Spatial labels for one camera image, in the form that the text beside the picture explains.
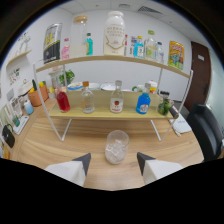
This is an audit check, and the red liquid bottle white cap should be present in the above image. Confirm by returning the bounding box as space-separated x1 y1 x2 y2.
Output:
54 87 71 113

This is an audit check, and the teal cup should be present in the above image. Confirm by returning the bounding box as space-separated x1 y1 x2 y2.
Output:
12 114 21 128

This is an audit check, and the clear glass with ice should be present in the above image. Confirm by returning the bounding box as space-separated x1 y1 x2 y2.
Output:
104 129 130 165

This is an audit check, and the white notebook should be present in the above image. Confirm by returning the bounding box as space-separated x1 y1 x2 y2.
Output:
169 113 193 135

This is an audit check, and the brown black cylinder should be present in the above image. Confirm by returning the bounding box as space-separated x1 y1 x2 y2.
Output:
168 105 180 119

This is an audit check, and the two-tier wooden shelf rack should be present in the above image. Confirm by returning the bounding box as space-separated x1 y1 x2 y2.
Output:
32 54 195 143

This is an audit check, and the black chair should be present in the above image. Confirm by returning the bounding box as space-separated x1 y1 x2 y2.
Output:
185 103 224 163

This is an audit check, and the green bottle black cap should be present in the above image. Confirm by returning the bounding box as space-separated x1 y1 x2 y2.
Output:
156 90 173 117

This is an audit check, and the white tray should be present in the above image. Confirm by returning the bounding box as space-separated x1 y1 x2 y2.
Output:
11 114 30 136

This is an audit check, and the blue liquid bottle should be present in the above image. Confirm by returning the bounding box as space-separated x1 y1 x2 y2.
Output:
135 82 152 115

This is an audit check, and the black jug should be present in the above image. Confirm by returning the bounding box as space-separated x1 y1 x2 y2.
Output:
1 123 16 149

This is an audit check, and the clear bottle red label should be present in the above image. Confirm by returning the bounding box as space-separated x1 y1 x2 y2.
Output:
109 79 125 114

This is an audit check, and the blue patterned bowl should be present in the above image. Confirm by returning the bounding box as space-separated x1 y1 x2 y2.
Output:
67 81 84 92

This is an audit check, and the white bowl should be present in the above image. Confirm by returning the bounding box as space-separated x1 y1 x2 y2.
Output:
100 82 117 92
88 82 101 91

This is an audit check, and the green plant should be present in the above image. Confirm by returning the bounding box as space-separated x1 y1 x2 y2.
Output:
59 69 76 86

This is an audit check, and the brown door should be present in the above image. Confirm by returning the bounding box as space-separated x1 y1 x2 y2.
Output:
183 40 212 113

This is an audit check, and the pink bottle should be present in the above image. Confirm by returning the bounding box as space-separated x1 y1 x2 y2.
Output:
60 37 71 61

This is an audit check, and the teal liquid bottle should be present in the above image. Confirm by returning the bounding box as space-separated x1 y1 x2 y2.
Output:
85 32 94 56

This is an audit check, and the black yellow tube packet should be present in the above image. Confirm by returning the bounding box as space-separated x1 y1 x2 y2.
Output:
42 22 63 65

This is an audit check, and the tall glass jar cork lid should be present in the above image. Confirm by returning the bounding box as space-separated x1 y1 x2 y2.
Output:
68 14 89 58

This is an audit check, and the large white bottle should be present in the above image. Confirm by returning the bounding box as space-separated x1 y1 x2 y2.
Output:
102 10 126 56

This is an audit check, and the ceiling air vent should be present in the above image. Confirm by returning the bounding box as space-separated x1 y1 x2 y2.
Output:
137 5 163 15

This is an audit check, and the wooden wall shelf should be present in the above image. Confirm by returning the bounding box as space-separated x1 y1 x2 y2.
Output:
6 49 33 66

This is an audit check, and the white wall shelf figure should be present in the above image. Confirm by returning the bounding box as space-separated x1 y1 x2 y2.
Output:
18 33 32 51

